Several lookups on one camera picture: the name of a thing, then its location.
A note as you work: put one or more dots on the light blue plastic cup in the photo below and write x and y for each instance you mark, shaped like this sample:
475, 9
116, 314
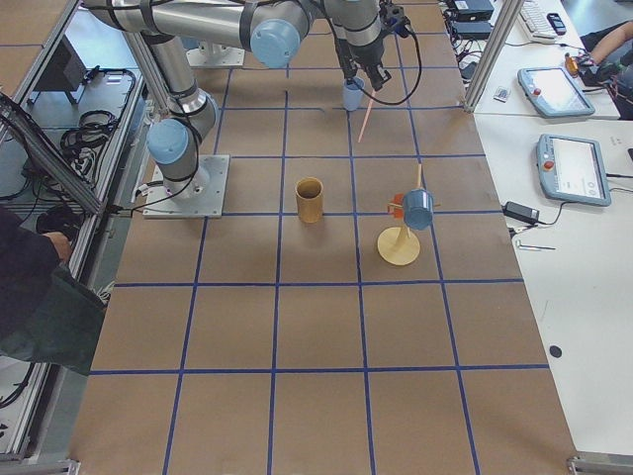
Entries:
352, 93

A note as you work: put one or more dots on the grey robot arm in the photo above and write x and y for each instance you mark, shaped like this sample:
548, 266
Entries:
271, 30
174, 144

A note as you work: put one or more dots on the seated person's forearm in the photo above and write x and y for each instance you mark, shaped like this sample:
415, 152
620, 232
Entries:
600, 45

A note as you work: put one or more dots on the red mug on stand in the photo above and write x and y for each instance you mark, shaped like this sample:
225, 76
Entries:
395, 206

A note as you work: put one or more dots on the small colourful remote control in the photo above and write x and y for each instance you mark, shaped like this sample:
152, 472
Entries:
501, 94

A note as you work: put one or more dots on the bamboo cylinder holder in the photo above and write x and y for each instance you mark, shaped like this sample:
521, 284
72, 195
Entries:
309, 199

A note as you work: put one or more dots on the blue mug on stand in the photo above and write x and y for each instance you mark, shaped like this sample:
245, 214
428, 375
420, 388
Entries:
418, 209

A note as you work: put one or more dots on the white keyboard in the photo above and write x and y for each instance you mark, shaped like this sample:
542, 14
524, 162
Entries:
534, 24

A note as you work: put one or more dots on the upper teach pendant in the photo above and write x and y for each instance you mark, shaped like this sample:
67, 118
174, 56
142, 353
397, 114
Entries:
553, 92

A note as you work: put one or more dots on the teach pendant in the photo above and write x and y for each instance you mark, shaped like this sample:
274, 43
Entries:
572, 169
553, 92

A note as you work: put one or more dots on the black power brick on desk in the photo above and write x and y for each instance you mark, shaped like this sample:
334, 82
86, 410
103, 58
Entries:
521, 213

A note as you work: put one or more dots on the lower teach pendant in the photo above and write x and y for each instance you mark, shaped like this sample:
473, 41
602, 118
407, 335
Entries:
572, 169

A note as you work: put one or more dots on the metal allen key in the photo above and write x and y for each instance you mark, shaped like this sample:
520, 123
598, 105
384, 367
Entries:
532, 247

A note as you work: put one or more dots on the person in dark clothes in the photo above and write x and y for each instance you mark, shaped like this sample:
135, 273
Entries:
46, 315

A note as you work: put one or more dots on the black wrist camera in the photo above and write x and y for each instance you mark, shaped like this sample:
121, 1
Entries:
393, 19

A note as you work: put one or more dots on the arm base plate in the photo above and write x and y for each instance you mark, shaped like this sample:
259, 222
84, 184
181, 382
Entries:
202, 197
212, 56

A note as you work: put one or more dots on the aluminium frame post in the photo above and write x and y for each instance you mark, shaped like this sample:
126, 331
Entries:
506, 17

